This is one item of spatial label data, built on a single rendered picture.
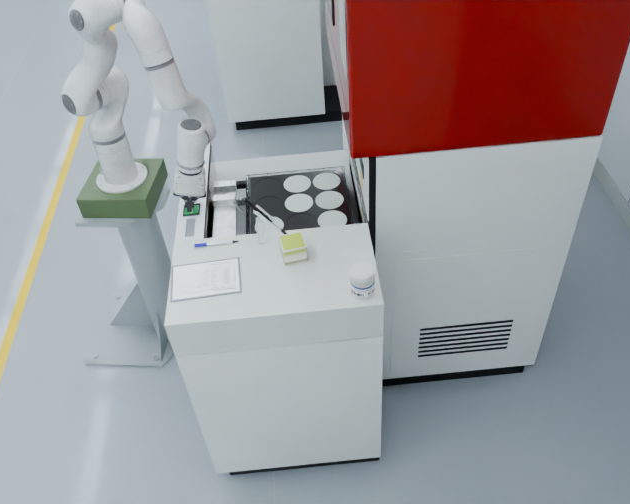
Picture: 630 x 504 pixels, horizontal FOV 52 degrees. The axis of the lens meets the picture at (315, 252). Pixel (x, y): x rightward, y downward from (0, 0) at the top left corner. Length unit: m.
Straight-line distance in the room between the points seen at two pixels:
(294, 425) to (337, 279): 0.63
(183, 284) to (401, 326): 0.91
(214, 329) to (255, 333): 0.12
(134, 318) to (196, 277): 1.22
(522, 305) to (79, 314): 2.07
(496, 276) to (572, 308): 0.92
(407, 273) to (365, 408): 0.49
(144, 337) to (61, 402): 0.45
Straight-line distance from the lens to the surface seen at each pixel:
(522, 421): 2.82
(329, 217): 2.21
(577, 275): 3.40
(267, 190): 2.35
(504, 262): 2.34
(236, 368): 2.03
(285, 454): 2.49
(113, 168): 2.45
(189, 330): 1.89
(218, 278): 1.96
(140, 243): 2.65
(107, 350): 3.16
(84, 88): 2.26
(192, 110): 2.07
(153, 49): 1.93
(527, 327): 2.67
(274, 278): 1.93
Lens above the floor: 2.36
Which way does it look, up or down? 44 degrees down
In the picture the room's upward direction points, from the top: 5 degrees counter-clockwise
